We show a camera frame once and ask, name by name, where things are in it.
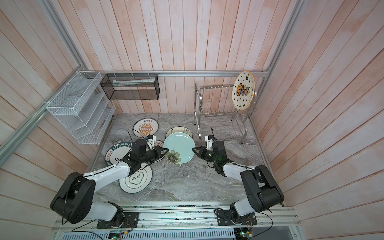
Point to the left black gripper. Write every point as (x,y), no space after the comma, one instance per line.
(158,151)

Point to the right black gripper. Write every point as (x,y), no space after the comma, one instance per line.
(203,150)

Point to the mint green flower plate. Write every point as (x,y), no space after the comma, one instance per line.
(180,147)

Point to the white star patterned plate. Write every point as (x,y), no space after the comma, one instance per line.
(243,91)

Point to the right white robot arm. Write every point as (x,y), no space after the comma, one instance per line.
(261,188)

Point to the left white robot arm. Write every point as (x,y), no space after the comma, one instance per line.
(74,200)

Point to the stainless steel dish rack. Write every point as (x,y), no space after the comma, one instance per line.
(215,113)

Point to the sunburst plate near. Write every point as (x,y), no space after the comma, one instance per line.
(157,143)

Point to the cream plate with red berries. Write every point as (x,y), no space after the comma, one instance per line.
(179,129)

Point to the small sunburst plate far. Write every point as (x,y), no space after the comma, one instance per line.
(145,127)

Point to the white plate green clover outline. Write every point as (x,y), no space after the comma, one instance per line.
(138,181)

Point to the green rim lettered plate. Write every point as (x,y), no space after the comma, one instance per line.
(117,152)

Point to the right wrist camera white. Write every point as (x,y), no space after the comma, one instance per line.
(210,139)

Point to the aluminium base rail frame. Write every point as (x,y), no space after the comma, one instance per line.
(186,221)

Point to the black wire mesh basket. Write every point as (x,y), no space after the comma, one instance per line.
(118,87)

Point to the white wire mesh shelf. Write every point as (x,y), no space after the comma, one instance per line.
(82,110)

